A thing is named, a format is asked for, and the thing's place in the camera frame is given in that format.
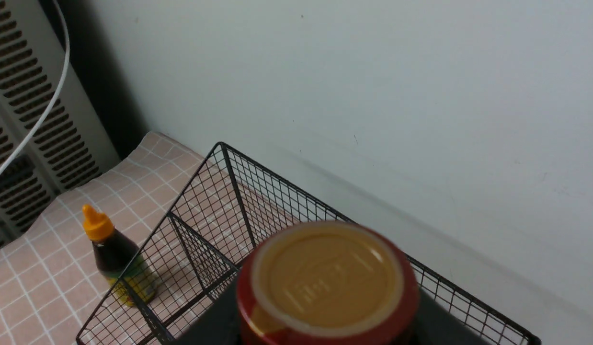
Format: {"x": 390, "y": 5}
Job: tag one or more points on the dark soy sauce bottle red cap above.
{"x": 327, "y": 283}

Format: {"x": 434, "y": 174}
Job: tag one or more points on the sesame oil bottle orange cap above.
{"x": 118, "y": 259}

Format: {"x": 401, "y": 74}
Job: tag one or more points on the pink checkered tablecloth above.
{"x": 49, "y": 282}

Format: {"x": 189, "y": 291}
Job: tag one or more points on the beige louvered vent panel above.
{"x": 70, "y": 147}

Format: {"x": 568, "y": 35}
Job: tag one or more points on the black wire mesh shelf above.
{"x": 189, "y": 262}

